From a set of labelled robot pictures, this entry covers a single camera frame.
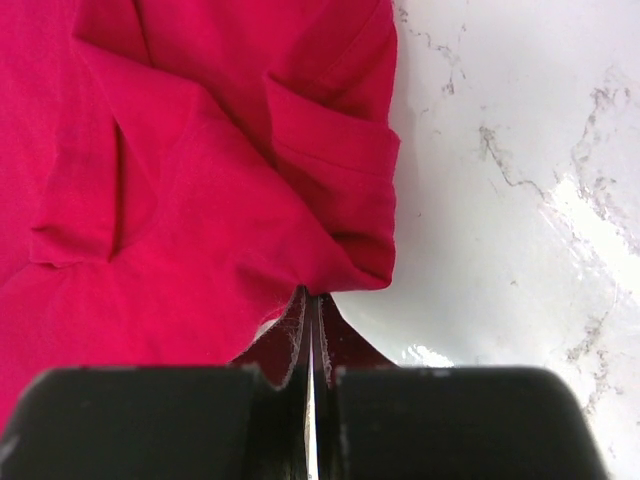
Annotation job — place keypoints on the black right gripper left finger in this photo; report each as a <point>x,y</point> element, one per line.
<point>244,420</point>

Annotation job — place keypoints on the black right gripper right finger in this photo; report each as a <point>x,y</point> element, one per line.
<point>476,385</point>

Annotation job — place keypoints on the bright red t-shirt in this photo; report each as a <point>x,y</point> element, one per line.
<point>171,171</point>

